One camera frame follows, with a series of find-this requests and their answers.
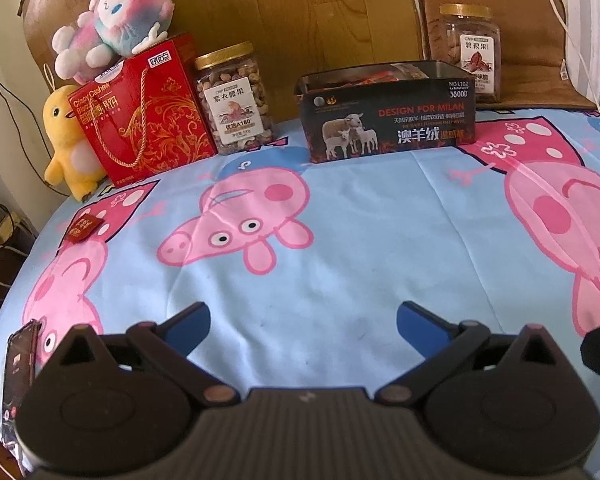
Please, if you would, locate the printed blanket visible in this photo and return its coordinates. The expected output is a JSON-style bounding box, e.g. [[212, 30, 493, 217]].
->
[[0, 105, 600, 461]]

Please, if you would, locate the orange red snack packet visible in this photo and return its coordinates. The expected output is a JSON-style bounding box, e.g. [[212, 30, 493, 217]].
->
[[350, 66, 431, 85]]

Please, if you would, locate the black printed storage box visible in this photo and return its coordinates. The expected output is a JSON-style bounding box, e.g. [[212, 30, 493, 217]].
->
[[294, 60, 477, 165]]

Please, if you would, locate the red gift box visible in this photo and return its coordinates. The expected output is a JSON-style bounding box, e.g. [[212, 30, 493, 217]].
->
[[67, 32, 218, 186]]

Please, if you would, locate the pink blue plush toy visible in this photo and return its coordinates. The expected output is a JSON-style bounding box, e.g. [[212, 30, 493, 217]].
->
[[52, 0, 176, 83]]

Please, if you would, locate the pecan jar with gold lid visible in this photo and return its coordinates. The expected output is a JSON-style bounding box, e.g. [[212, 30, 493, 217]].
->
[[430, 4, 502, 103]]

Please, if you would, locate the small red packet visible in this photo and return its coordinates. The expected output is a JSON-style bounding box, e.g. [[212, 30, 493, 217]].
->
[[62, 214, 107, 243]]

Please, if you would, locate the wooden headboard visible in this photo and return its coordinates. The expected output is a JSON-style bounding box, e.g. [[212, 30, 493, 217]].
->
[[155, 0, 431, 126]]

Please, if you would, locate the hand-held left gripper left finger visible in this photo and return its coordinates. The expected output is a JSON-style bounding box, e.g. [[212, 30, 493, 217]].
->
[[55, 302, 236, 406]]

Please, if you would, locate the black smartphone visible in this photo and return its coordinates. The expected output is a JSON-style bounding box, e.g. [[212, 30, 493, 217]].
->
[[2, 320, 43, 448]]

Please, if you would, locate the yellow plush toy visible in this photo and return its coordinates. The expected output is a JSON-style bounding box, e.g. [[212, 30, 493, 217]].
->
[[42, 64, 108, 203]]

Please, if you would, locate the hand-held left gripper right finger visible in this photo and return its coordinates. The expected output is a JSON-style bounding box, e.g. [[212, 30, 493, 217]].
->
[[377, 301, 563, 405]]

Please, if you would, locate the black wall cable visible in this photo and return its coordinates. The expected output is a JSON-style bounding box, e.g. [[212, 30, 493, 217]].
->
[[0, 54, 56, 188]]

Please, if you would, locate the cashew jar with gold lid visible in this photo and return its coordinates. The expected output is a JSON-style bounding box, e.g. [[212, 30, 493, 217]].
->
[[194, 42, 276, 157]]

